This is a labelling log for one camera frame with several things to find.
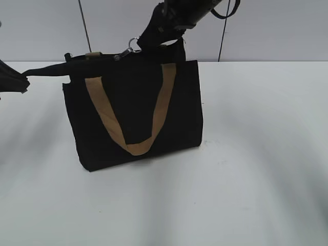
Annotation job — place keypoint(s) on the black canvas tote bag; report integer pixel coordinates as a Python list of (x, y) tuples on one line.
[(132, 85)]

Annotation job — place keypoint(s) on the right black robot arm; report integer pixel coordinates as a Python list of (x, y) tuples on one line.
[(198, 9)]

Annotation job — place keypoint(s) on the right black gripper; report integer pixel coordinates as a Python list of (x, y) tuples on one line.
[(169, 23)]

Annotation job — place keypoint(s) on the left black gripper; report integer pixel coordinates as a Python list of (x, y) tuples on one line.
[(11, 80)]

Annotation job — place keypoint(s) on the tan front bag handle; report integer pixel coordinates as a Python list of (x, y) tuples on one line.
[(109, 120)]

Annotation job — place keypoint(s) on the tan rear bag handle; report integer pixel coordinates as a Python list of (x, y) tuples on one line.
[(102, 55)]

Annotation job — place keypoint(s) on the tan bag handle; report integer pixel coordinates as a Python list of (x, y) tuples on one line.
[(109, 120), (102, 55)]

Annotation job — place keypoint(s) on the silver zipper pull with ring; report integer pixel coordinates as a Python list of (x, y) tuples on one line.
[(128, 50)]

